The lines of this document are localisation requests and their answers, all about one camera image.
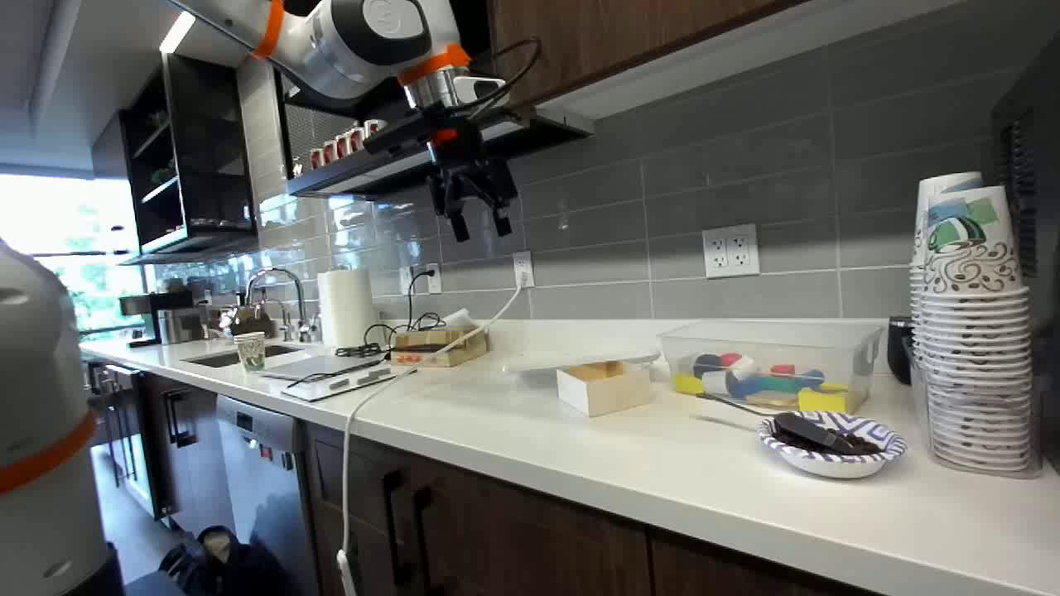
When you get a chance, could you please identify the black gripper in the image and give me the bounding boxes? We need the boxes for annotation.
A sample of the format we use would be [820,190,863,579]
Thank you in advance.
[375,105,517,243]

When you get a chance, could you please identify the black oval object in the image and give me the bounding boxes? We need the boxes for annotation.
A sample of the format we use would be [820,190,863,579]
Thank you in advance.
[772,414,875,455]

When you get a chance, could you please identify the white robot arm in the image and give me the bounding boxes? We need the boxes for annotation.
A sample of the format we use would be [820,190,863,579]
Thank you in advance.
[172,0,517,243]

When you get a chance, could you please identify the small brown cardboard box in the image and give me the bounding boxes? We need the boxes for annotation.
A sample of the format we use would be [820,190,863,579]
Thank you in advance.
[557,362,652,418]

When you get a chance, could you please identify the patterned paper bowl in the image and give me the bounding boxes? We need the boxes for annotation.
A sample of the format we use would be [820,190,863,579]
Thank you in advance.
[759,412,906,479]

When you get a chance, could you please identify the stacked brown flat boxes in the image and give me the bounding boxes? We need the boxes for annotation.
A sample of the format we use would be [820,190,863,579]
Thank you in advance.
[390,329,492,366]

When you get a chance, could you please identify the paper towel roll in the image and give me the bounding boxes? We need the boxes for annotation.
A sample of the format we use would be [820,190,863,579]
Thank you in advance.
[318,268,375,348]

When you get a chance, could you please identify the chrome sink faucet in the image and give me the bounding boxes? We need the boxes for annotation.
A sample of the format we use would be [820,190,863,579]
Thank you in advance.
[244,268,315,344]

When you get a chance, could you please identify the white cutting board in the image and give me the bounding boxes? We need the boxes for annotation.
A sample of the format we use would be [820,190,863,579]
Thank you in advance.
[264,355,404,403]

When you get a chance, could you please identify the small paper cup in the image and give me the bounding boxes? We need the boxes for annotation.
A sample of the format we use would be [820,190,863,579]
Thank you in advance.
[235,331,264,371]

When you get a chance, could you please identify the clear plastic storage bin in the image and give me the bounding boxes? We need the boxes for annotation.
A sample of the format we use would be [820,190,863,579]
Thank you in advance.
[658,318,884,412]

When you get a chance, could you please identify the yellow flat block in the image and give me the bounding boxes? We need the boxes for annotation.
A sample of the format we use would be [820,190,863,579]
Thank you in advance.
[796,385,865,414]

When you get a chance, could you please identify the stack of paper cups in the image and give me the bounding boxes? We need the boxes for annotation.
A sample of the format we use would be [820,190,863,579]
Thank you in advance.
[912,171,1033,473]

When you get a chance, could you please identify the white wall outlet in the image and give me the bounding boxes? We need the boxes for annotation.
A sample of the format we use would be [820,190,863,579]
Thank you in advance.
[702,224,759,278]

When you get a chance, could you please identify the white power cable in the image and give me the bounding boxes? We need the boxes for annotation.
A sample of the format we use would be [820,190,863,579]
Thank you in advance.
[330,256,536,596]

